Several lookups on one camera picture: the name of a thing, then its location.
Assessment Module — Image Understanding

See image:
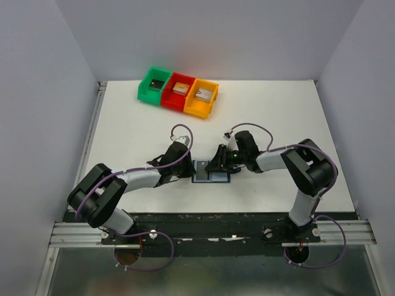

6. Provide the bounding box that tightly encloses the navy blue card holder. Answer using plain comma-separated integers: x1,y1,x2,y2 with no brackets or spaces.
191,168,241,184

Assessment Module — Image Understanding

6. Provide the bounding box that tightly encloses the metal block in yellow bin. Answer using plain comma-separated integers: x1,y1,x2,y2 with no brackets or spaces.
195,88,214,102

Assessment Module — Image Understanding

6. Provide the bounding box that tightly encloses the aluminium rail frame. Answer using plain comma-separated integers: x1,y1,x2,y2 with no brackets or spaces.
33,80,109,296

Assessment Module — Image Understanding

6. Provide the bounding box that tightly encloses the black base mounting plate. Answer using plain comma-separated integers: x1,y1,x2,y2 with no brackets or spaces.
63,211,340,258

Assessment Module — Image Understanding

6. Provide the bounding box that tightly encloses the metal block in red bin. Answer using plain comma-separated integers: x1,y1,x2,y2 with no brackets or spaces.
172,82,189,96

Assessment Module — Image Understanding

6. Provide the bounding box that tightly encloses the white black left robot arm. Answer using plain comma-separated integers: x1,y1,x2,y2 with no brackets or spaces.
67,137,196,235

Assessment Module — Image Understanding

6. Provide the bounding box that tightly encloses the metal block in green bin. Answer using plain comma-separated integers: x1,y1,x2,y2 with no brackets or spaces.
149,79,164,91

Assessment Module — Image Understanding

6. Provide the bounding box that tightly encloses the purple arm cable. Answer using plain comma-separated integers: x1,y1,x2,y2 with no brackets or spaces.
75,124,195,272
230,123,347,268

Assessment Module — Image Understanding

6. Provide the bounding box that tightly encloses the black credit card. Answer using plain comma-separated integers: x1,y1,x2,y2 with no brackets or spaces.
194,160,210,182

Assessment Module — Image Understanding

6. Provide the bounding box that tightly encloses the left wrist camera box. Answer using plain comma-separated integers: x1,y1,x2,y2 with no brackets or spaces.
170,135,191,147

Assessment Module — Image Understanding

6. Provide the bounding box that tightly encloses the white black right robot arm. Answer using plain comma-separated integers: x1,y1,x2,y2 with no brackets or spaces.
205,131,338,239

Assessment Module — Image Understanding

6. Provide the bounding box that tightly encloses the green plastic bin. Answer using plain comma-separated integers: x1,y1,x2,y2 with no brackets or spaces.
138,67,173,105

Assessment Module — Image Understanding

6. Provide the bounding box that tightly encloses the red plastic bin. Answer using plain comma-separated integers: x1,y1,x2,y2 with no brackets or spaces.
160,72,195,112

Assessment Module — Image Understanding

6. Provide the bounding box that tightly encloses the yellow plastic bin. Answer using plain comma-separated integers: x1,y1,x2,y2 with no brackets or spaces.
183,78,219,119

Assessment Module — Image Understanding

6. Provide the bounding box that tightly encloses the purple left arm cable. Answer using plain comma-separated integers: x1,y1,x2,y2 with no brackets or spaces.
75,124,195,272

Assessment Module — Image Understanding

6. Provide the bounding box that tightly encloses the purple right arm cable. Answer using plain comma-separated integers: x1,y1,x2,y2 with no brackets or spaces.
230,123,347,268

